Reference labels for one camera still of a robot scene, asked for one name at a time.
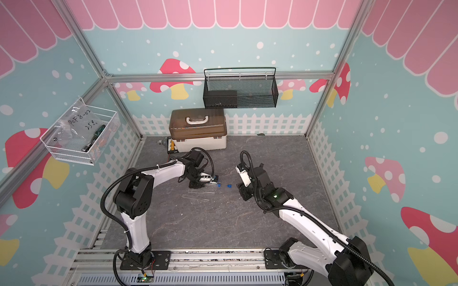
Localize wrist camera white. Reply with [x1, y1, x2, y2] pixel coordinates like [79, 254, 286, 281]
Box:
[199, 173, 218, 184]
[236, 163, 252, 187]

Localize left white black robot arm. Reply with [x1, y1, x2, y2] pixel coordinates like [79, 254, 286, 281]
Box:
[100, 147, 218, 270]

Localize white wire wall basket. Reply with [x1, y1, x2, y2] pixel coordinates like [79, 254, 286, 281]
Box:
[41, 99, 120, 166]

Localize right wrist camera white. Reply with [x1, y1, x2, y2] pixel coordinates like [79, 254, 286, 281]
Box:
[236, 163, 252, 187]

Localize black box in mesh basket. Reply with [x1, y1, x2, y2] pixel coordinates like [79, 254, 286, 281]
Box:
[203, 90, 238, 108]

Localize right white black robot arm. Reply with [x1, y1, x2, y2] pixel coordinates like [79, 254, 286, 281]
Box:
[236, 150, 393, 286]

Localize black mesh wall basket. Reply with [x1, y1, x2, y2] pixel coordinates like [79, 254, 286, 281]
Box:
[203, 67, 279, 108]

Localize clear plastic labelled bag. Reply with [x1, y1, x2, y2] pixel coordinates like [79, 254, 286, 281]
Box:
[51, 99, 106, 151]

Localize black yellow battery charger board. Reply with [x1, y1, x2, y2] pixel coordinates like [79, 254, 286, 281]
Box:
[167, 137, 179, 154]

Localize brown lid storage toolbox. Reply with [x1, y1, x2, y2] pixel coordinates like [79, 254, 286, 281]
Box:
[169, 108, 227, 153]

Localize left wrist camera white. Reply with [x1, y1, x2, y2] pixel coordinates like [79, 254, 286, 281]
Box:
[199, 173, 218, 184]

